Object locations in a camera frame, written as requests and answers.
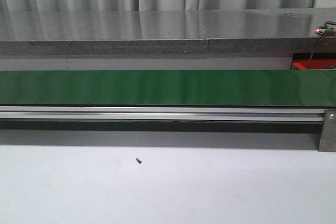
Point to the small green circuit board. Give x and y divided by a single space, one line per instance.
325 30

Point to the metal conveyor support bracket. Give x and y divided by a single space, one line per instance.
328 138

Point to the aluminium conveyor frame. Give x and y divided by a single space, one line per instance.
163 113

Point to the grey stone counter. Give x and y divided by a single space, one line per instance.
179 32

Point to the red plastic tray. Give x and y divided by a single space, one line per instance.
304 64

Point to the green conveyor belt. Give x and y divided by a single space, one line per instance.
301 88

